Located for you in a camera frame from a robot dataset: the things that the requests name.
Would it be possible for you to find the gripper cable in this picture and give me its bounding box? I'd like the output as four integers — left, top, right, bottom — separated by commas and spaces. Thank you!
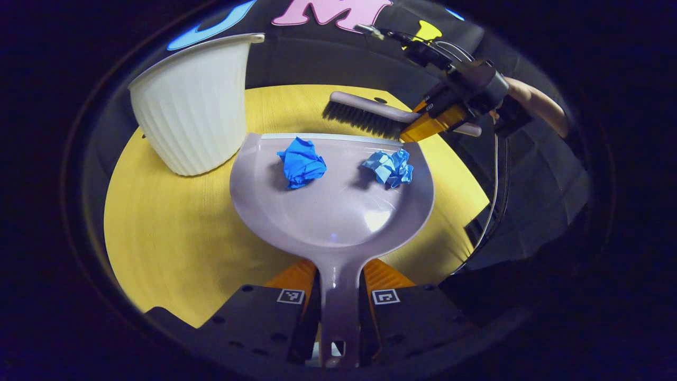
452, 130, 511, 276

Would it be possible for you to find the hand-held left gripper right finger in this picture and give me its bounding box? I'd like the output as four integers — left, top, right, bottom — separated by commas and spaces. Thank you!
360, 258, 477, 366

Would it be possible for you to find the small lilac broom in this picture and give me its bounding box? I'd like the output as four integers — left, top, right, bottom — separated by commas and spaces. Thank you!
322, 91, 483, 141

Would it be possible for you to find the dark blue paper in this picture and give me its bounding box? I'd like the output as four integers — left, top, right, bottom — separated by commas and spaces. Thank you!
277, 137, 327, 190

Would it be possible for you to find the wooden desktop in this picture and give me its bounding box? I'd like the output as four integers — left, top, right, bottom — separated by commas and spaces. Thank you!
104, 84, 491, 329

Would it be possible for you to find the white ribbed garbage bin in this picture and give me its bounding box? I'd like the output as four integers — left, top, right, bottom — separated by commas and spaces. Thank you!
129, 33, 265, 177

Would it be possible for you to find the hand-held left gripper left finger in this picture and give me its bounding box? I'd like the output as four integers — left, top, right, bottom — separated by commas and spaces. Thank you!
145, 258, 321, 366

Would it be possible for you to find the light blue paper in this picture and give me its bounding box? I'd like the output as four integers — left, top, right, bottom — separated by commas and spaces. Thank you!
361, 148, 415, 189

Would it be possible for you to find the lilac plastic dustpan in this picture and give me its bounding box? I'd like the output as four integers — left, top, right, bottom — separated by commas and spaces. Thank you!
229, 132, 435, 369

